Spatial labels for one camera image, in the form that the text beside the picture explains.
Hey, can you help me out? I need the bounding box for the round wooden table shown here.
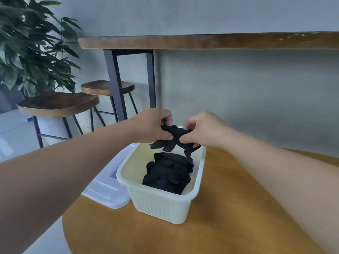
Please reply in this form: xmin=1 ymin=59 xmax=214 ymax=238
xmin=62 ymin=147 xmax=339 ymax=254

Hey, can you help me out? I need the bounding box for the person's left hand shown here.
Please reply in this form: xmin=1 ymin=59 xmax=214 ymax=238
xmin=130 ymin=108 xmax=173 ymax=144

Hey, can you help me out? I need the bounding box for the person's right hand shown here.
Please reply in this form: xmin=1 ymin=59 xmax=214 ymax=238
xmin=179 ymin=111 xmax=229 ymax=149

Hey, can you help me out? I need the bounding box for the white plastic lid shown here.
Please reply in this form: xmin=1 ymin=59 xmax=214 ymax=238
xmin=81 ymin=143 xmax=139 ymax=209

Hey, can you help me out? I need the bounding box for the large wooden stool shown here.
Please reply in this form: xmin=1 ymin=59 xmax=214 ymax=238
xmin=17 ymin=92 xmax=100 ymax=149

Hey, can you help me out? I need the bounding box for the person's right forearm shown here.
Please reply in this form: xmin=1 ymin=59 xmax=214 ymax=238
xmin=221 ymin=127 xmax=339 ymax=254

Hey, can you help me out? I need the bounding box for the small wooden stool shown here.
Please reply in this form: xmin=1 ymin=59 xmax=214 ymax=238
xmin=81 ymin=80 xmax=139 ymax=132

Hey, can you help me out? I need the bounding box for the person's left forearm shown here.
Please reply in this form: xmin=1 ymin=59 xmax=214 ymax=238
xmin=0 ymin=119 xmax=138 ymax=254

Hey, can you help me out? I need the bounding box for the green potted plant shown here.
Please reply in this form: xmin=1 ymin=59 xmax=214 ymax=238
xmin=0 ymin=0 xmax=83 ymax=98

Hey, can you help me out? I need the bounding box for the black sock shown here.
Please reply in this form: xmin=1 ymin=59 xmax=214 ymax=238
xmin=149 ymin=124 xmax=201 ymax=158

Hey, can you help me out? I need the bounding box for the pile of black socks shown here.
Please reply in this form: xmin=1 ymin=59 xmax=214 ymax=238
xmin=142 ymin=152 xmax=194 ymax=195

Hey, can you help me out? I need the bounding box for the wooden bar table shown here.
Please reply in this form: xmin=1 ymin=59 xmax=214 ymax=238
xmin=78 ymin=31 xmax=339 ymax=123

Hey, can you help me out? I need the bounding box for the white plastic basket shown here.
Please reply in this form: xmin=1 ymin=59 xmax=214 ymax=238
xmin=117 ymin=126 xmax=207 ymax=225

